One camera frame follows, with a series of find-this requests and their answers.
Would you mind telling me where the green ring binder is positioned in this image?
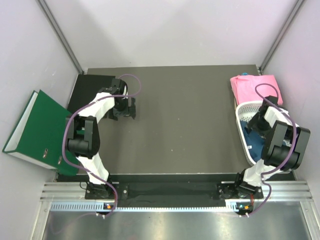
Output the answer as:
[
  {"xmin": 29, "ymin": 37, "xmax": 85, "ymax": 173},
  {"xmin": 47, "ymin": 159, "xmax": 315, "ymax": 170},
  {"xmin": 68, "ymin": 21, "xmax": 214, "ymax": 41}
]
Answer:
[{"xmin": 2, "ymin": 90, "xmax": 79, "ymax": 176}]

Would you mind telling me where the left aluminium corner post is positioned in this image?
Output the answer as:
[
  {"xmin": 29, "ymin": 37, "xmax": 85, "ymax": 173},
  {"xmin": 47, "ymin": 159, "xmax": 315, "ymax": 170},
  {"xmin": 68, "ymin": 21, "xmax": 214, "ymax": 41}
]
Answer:
[{"xmin": 36, "ymin": 0, "xmax": 85, "ymax": 75}]

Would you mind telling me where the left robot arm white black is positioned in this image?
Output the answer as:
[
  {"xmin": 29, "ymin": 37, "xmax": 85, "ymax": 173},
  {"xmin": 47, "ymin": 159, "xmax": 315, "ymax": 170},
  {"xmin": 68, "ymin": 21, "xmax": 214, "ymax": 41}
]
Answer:
[{"xmin": 62, "ymin": 78, "xmax": 136, "ymax": 199}]

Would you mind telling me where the pink folded t shirt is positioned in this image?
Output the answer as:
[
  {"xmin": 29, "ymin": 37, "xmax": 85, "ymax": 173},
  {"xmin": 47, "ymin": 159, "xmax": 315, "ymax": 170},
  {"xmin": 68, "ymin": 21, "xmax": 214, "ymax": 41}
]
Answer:
[{"xmin": 230, "ymin": 75, "xmax": 283, "ymax": 105}]

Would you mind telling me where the aluminium corner post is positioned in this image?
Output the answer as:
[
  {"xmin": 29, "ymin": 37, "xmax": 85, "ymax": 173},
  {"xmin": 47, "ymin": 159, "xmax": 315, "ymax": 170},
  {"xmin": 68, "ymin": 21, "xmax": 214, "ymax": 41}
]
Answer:
[
  {"xmin": 257, "ymin": 0, "xmax": 307, "ymax": 75},
  {"xmin": 36, "ymin": 0, "xmax": 85, "ymax": 75}
]

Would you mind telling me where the white perforated plastic basket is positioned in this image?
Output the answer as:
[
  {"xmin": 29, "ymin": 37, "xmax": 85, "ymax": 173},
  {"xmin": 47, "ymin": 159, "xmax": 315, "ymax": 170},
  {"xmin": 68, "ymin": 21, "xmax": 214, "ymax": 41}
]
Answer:
[{"xmin": 235, "ymin": 100, "xmax": 263, "ymax": 166}]

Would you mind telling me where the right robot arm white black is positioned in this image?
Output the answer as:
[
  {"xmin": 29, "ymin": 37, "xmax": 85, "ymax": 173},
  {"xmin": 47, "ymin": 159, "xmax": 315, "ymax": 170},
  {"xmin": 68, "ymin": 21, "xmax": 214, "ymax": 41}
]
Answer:
[{"xmin": 233, "ymin": 96, "xmax": 311, "ymax": 198}]

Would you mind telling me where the right aluminium corner post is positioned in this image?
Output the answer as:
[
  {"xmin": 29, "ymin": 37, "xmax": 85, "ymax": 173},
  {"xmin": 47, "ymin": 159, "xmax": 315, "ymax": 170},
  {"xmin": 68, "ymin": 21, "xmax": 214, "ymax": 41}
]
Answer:
[{"xmin": 257, "ymin": 0, "xmax": 307, "ymax": 75}]

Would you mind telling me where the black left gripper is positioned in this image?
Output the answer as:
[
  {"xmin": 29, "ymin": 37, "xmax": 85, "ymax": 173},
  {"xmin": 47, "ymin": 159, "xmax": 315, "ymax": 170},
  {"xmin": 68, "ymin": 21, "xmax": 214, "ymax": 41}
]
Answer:
[{"xmin": 108, "ymin": 96, "xmax": 135, "ymax": 121}]

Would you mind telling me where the blue t shirt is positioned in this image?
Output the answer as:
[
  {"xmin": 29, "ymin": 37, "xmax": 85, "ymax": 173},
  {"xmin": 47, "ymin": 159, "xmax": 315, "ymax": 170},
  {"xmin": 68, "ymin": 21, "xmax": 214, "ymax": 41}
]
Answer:
[{"xmin": 240, "ymin": 120, "xmax": 265, "ymax": 162}]

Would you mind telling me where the grey slotted cable duct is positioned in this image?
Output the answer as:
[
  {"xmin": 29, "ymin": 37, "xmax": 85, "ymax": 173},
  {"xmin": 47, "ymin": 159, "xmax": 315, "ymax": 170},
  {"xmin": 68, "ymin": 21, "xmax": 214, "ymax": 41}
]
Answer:
[{"xmin": 50, "ymin": 202, "xmax": 249, "ymax": 213}]

